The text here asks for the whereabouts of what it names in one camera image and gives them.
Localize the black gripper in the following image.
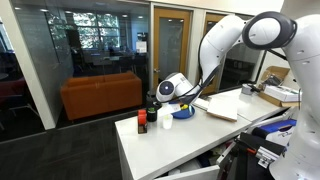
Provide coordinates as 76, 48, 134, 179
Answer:
156, 99, 178, 116

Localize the white cup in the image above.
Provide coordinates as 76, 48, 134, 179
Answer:
162, 113, 174, 131

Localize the black water bottle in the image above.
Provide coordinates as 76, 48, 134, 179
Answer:
146, 90, 159, 123

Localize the blue plate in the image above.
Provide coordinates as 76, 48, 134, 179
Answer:
168, 102, 197, 120

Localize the small orange bottle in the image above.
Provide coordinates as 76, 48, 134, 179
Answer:
137, 109, 149, 135

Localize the wide wooden glass door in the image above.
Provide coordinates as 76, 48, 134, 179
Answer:
153, 7, 194, 106

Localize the white book with wooden cover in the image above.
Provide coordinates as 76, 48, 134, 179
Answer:
192, 94, 239, 123

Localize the white paper sign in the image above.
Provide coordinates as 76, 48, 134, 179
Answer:
135, 40, 148, 54

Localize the orange sofa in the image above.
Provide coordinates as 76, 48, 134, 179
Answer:
60, 70, 144, 121

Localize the small silver round device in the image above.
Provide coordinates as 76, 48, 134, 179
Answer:
241, 83, 257, 96

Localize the narrow wooden glass door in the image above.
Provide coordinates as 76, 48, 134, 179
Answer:
194, 12, 234, 98

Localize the black metal clamp stand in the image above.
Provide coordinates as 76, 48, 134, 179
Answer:
218, 132, 288, 180

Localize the blue and white device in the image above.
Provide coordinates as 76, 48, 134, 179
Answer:
251, 118, 297, 148

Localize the open cardboard box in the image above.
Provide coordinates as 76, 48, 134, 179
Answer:
258, 65, 301, 109

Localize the white flat box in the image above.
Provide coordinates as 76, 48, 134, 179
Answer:
263, 84, 301, 103

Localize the dark red chair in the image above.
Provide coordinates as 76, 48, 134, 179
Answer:
0, 78, 41, 132

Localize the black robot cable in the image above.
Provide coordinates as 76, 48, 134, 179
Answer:
164, 33, 223, 105

